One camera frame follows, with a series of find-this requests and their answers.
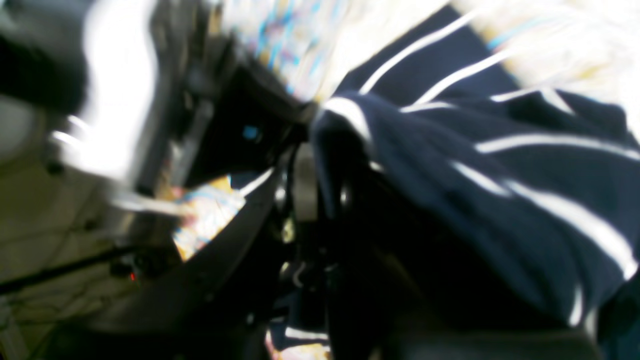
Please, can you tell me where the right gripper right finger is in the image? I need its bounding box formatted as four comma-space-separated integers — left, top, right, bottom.
326, 171, 601, 360

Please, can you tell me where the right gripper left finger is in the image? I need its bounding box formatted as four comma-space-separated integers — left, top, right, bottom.
45, 145, 316, 360

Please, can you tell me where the navy white striped T-shirt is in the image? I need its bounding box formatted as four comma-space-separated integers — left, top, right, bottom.
240, 5, 640, 351

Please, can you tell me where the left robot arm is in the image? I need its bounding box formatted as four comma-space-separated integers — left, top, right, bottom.
1, 0, 317, 219

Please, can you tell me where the patterned pastel tablecloth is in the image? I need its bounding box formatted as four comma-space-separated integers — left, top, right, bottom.
172, 0, 640, 360

